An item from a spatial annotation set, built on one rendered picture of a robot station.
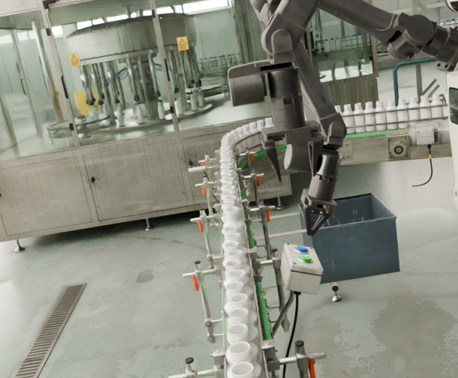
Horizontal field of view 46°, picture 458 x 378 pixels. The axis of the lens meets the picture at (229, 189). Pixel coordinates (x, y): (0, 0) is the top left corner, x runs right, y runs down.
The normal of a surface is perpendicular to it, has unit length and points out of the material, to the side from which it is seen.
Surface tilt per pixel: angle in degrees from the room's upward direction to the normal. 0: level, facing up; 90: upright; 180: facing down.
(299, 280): 90
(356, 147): 90
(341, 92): 90
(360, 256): 90
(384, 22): 61
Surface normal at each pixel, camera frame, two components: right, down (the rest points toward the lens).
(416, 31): 0.19, -0.20
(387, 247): 0.02, 0.27
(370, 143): -0.29, 0.31
